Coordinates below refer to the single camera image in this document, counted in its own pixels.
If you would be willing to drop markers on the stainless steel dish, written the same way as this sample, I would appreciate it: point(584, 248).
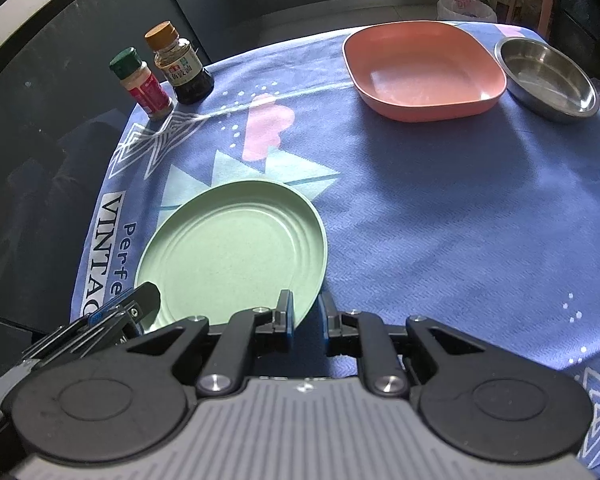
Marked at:
point(550, 75)

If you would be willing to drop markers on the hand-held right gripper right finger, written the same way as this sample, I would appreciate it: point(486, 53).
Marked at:
point(325, 310)

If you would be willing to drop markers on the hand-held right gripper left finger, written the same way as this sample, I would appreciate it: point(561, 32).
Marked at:
point(286, 310)

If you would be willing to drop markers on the brown-capped sauce bottle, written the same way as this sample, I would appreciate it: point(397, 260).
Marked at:
point(187, 70)

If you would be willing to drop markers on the pink square plate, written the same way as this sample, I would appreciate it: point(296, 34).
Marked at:
point(420, 70)

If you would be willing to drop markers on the white kitchen countertop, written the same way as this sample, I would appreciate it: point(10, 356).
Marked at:
point(45, 7)

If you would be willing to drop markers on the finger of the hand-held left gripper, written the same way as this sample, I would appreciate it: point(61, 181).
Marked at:
point(147, 305)
point(97, 316)

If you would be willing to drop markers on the trash bin with white bag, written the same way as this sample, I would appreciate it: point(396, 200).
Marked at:
point(465, 9)

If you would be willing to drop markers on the blue printed tablecloth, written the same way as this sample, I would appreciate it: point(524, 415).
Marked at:
point(430, 200)

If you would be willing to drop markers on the green-capped spice bottle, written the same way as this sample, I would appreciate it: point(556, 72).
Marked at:
point(147, 87)

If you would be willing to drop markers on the green round plate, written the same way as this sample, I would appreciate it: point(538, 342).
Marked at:
point(240, 240)

